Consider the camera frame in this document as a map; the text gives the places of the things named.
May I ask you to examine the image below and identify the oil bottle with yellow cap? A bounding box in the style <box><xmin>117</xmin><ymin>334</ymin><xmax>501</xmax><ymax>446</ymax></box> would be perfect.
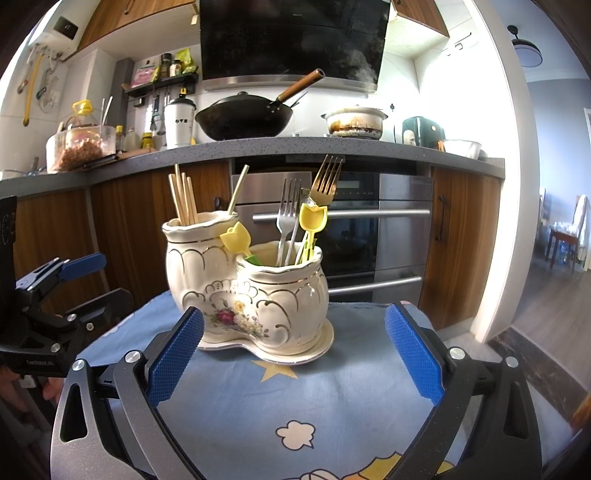
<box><xmin>65</xmin><ymin>99</ymin><xmax>100</xmax><ymax>130</ymax></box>

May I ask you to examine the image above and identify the floral ceramic double utensil holder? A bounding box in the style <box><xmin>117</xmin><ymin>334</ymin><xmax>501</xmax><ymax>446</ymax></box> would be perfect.
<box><xmin>161</xmin><ymin>212</ymin><xmax>335</xmax><ymax>366</ymax></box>

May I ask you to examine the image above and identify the ceiling fan lamp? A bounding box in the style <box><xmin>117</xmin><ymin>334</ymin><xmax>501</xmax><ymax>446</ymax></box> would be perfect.
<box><xmin>507</xmin><ymin>25</ymin><xmax>544</xmax><ymax>68</ymax></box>

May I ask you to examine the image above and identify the black wok with wooden handle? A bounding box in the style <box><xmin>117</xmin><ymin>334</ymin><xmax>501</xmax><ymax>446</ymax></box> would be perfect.
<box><xmin>195</xmin><ymin>68</ymin><xmax>326</xmax><ymax>141</ymax></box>

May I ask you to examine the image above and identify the blue printed cloth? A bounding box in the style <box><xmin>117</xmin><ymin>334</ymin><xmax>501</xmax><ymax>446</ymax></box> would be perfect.
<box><xmin>76</xmin><ymin>290</ymin><xmax>575</xmax><ymax>480</ymax></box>

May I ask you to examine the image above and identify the wooden chair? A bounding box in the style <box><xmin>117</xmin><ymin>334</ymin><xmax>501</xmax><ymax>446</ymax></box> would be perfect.
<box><xmin>547</xmin><ymin>194</ymin><xmax>589</xmax><ymax>273</ymax></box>

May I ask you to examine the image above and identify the white cooking pot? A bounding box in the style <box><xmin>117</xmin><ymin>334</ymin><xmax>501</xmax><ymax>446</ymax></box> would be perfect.
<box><xmin>321</xmin><ymin>107</ymin><xmax>389</xmax><ymax>140</ymax></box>

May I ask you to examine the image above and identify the pale tan chopstick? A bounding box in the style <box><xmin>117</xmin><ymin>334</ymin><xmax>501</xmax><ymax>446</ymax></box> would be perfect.
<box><xmin>226</xmin><ymin>164</ymin><xmax>251</xmax><ymax>217</ymax></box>

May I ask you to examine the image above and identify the white water heater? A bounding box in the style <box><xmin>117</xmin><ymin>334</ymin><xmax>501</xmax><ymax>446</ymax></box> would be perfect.
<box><xmin>28</xmin><ymin>14</ymin><xmax>86</xmax><ymax>51</ymax></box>

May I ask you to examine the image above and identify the yellow gas hose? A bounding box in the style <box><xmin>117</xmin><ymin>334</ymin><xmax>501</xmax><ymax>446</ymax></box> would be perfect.
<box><xmin>22</xmin><ymin>53</ymin><xmax>44</xmax><ymax>126</ymax></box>

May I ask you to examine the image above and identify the dark green kitchen appliance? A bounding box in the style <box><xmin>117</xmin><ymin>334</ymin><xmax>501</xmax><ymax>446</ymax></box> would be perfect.
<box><xmin>402</xmin><ymin>115</ymin><xmax>446</xmax><ymax>149</ymax></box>

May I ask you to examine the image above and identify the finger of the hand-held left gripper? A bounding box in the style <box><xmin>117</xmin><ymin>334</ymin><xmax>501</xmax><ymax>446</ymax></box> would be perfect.
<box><xmin>16</xmin><ymin>252</ymin><xmax>107</xmax><ymax>294</ymax></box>
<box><xmin>55</xmin><ymin>288</ymin><xmax>136</xmax><ymax>333</ymax></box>

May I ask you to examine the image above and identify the black wall spice shelf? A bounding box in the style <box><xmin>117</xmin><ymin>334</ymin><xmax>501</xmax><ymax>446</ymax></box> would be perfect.
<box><xmin>124</xmin><ymin>48</ymin><xmax>200</xmax><ymax>97</ymax></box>

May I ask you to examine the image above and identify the gold metal fork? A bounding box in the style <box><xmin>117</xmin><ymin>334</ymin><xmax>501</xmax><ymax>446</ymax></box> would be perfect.
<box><xmin>308</xmin><ymin>154</ymin><xmax>345</xmax><ymax>206</ymax></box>

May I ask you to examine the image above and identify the white canister with black lid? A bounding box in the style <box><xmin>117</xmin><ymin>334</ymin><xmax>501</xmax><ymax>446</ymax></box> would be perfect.
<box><xmin>164</xmin><ymin>90</ymin><xmax>197</xmax><ymax>149</ymax></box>

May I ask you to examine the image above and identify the black range hood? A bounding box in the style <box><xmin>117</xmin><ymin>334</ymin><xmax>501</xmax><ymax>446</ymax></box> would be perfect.
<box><xmin>198</xmin><ymin>0</ymin><xmax>392</xmax><ymax>93</ymax></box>

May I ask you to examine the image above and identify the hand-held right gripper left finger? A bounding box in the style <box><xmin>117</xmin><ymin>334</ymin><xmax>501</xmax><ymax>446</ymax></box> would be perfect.
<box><xmin>50</xmin><ymin>305</ymin><xmax>206</xmax><ymax>480</ymax></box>

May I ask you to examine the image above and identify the person's left hand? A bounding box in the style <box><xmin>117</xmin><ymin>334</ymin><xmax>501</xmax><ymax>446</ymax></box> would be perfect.
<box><xmin>0</xmin><ymin>369</ymin><xmax>63</xmax><ymax>404</ymax></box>

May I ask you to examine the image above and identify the clear plastic food container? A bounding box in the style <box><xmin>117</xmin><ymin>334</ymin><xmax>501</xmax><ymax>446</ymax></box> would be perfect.
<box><xmin>45</xmin><ymin>124</ymin><xmax>117</xmax><ymax>174</ymax></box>

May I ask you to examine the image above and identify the stainless built-in oven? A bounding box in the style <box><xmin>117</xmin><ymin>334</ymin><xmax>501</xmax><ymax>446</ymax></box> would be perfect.
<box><xmin>231</xmin><ymin>171</ymin><xmax>435</xmax><ymax>305</ymax></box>

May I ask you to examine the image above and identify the wooden upper cabinet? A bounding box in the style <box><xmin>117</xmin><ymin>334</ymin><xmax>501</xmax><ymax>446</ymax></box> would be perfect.
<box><xmin>392</xmin><ymin>0</ymin><xmax>451</xmax><ymax>38</ymax></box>
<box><xmin>76</xmin><ymin>0</ymin><xmax>197</xmax><ymax>54</ymax></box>

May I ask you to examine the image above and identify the yellow tulip fruit fork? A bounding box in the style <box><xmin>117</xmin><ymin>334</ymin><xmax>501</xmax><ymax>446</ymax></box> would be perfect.
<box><xmin>305</xmin><ymin>231</ymin><xmax>324</xmax><ymax>264</ymax></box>
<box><xmin>219</xmin><ymin>220</ymin><xmax>264</xmax><ymax>266</ymax></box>
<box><xmin>295</xmin><ymin>203</ymin><xmax>329</xmax><ymax>266</ymax></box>

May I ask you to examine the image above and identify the silver metal fork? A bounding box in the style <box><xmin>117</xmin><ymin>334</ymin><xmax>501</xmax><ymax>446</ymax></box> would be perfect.
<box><xmin>276</xmin><ymin>178</ymin><xmax>303</xmax><ymax>267</ymax></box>

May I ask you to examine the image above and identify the wooden cabinet door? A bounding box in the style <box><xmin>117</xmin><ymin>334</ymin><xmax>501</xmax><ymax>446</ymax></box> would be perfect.
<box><xmin>90</xmin><ymin>161</ymin><xmax>232</xmax><ymax>308</ymax></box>
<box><xmin>11</xmin><ymin>187</ymin><xmax>105</xmax><ymax>296</ymax></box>
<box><xmin>420</xmin><ymin>166</ymin><xmax>502</xmax><ymax>330</ymax></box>

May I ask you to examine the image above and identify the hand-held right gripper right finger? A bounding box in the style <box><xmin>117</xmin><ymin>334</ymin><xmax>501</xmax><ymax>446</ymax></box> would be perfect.
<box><xmin>384</xmin><ymin>300</ymin><xmax>542</xmax><ymax>480</ymax></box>

